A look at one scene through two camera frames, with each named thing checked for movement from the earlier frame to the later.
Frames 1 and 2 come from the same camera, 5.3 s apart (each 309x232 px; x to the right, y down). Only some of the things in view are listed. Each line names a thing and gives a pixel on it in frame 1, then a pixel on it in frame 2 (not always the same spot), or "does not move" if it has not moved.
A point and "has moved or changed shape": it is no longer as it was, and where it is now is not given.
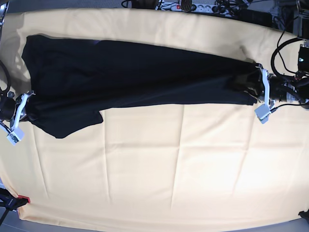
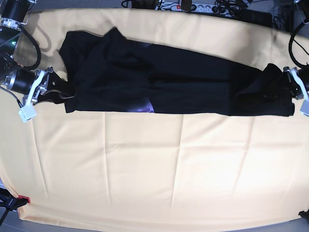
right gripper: x=277 y=89 to x=295 y=83
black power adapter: x=260 y=18 does not move
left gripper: x=11 y=109 to x=34 y=85
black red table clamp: x=9 y=201 does not move
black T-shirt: x=71 y=81 has moved or changed shape
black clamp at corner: x=304 y=215 does not move
